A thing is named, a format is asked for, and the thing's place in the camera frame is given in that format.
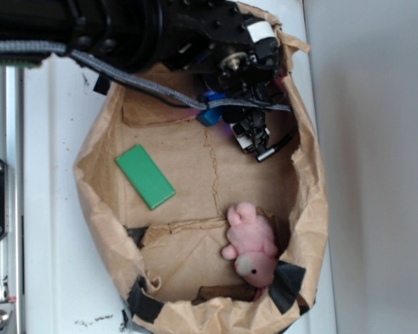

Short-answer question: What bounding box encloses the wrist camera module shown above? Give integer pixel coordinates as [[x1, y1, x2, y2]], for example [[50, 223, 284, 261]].
[[223, 106, 298, 163]]

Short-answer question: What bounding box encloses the grey braided cable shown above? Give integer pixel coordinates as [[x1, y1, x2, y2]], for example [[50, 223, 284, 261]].
[[0, 40, 293, 113]]

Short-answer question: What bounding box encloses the pink plush toy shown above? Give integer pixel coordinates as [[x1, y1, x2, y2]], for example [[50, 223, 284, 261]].
[[222, 202, 278, 300]]

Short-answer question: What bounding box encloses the blue rectangular block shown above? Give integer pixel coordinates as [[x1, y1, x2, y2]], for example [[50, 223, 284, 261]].
[[196, 91, 226, 127]]

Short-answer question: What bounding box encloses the green rectangular block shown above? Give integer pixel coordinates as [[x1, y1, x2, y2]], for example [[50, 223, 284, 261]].
[[116, 145, 176, 210]]

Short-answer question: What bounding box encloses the aluminium frame rail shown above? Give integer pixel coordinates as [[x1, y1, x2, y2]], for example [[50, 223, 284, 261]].
[[0, 67, 25, 333]]

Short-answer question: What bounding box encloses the brown paper bag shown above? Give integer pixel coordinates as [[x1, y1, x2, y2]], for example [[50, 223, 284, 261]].
[[72, 1, 329, 334]]

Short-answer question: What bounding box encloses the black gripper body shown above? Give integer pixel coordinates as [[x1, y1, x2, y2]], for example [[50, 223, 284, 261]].
[[160, 0, 286, 105]]

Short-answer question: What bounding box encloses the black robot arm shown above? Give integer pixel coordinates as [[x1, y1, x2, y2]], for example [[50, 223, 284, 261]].
[[0, 1, 282, 110]]

